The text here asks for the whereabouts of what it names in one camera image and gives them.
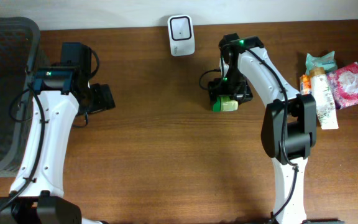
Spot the red purple tissue pack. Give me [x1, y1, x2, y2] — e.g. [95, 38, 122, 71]
[326, 62, 358, 110]

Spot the green lid jar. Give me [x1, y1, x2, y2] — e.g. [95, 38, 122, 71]
[212, 96, 238, 112]

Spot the white barcode scanner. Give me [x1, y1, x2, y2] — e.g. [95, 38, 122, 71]
[167, 15, 195, 57]

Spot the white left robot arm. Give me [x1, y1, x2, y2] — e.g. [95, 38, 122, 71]
[0, 42, 116, 223]

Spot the grey plastic mesh basket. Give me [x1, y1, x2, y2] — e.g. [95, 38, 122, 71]
[0, 17, 50, 177]

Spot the small orange box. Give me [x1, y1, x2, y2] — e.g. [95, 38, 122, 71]
[300, 75, 312, 95]

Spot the white cream tube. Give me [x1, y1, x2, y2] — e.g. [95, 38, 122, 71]
[310, 67, 339, 129]

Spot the teal wipes packet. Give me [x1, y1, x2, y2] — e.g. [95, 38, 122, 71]
[305, 51, 338, 75]

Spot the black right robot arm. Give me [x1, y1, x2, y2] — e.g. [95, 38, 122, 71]
[206, 33, 316, 223]

